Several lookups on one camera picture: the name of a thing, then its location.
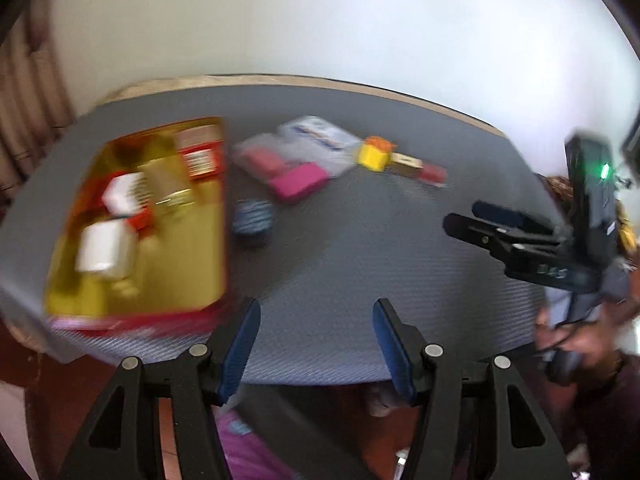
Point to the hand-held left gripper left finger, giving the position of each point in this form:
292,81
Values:
240,350

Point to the white charger cube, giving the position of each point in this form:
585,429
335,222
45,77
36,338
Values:
102,250

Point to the orange patterned box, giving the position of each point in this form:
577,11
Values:
375,154

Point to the clear case with red contents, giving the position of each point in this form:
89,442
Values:
262,157

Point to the beige patterned curtain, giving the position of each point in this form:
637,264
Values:
30,100

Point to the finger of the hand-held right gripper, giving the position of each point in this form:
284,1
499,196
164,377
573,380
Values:
500,214
475,232

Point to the red tin box gold interior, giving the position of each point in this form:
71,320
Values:
165,280

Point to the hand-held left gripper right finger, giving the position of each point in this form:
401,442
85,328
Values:
395,355

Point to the blue patterned small tin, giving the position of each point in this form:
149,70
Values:
252,217

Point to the clear plastic box with cards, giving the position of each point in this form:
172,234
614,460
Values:
320,137

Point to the dark red box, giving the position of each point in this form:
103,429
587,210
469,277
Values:
432,175

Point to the small cream box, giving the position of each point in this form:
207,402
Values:
405,161

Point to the person's right hand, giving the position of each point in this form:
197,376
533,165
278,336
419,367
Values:
595,347

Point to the pink box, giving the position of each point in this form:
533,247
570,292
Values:
297,182

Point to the purple cloth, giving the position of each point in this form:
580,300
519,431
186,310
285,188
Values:
245,440

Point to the red carton box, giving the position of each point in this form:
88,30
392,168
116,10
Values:
200,155

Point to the white box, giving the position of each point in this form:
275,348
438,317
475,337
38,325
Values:
120,192

